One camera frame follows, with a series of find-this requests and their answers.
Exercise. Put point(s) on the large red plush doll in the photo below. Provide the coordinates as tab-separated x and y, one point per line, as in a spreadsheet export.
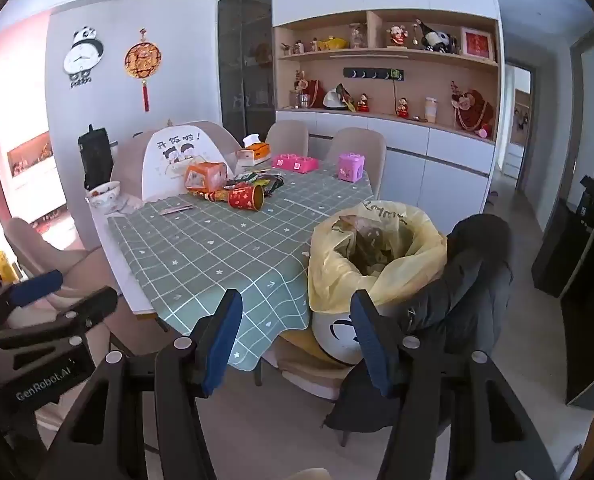
472	110

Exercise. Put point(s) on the small red doll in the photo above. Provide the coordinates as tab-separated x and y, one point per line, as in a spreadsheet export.
402	108
363	104

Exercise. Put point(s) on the panda wall clock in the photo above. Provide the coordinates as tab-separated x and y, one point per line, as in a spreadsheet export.
82	57

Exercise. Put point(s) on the red seated figurine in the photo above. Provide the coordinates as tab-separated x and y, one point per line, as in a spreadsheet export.
397	36

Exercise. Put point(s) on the crumpled paper scraps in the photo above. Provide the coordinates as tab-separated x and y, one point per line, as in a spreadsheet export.
372	245

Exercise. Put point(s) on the grey strip wrapper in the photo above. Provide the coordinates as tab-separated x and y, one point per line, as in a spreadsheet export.
176	210

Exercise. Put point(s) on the red picture frame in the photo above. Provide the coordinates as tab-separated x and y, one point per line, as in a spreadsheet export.
476	43

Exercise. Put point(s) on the red round knot wall ornament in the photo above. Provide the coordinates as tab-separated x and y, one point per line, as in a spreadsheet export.
141	60

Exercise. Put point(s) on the black floor appliance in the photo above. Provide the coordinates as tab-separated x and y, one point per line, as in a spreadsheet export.
582	270

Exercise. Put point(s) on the white lower cabinet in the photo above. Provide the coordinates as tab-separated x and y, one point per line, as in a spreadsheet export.
447	175

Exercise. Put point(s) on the orange paper box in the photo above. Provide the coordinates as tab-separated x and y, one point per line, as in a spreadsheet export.
204	176

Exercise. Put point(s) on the long pink box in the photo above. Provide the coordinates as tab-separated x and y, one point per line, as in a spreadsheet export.
294	162

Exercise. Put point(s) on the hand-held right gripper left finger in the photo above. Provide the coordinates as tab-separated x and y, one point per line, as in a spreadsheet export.
222	345

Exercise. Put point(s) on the pile of snack wrappers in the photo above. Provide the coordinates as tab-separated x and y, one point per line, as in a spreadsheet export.
262	182

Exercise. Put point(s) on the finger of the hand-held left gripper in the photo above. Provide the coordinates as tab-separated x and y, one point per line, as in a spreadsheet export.
37	285
77	312

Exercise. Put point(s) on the black wall hook rail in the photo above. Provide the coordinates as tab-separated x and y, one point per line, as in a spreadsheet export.
374	74

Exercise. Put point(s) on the red paper cup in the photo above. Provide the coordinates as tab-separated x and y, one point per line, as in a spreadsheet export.
242	197

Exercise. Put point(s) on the clear wine glasses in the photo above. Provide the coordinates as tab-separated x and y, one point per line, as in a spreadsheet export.
358	35

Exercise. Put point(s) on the white trash bin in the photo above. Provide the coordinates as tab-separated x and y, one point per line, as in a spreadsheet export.
337	335

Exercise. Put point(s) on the black jacket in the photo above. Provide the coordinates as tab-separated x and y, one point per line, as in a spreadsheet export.
467	280

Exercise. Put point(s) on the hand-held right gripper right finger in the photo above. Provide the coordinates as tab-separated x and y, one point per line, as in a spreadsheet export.
372	347

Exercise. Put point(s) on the yellow teapot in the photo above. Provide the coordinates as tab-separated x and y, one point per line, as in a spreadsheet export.
333	44

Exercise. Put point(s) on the green checked tablecloth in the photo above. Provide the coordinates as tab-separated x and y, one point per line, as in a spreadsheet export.
217	255

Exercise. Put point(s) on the beige tumbler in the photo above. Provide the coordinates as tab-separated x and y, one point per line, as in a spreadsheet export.
430	110

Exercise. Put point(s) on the red gold patterned wrapper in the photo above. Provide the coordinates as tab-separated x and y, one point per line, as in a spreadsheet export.
212	195

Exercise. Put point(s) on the white patterned bowl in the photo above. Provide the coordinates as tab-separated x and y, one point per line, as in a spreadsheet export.
104	196

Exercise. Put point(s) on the beige dining chair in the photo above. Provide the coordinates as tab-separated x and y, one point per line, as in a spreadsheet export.
287	137
307	380
42	250
357	142

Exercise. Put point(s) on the panda plush toy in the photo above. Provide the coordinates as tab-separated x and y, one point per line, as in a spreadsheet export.
436	39

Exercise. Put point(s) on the wooden open wall shelf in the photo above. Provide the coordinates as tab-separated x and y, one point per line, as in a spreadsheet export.
427	85

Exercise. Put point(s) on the orange white tissue box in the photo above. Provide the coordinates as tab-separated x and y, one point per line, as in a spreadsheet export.
254	152

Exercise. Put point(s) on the dark glass cabinet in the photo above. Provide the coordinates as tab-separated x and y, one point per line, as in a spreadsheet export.
244	60

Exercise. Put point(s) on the black bag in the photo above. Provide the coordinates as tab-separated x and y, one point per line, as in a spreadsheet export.
96	157

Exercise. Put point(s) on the white printed food cover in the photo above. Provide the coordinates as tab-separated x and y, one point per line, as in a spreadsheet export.
177	160

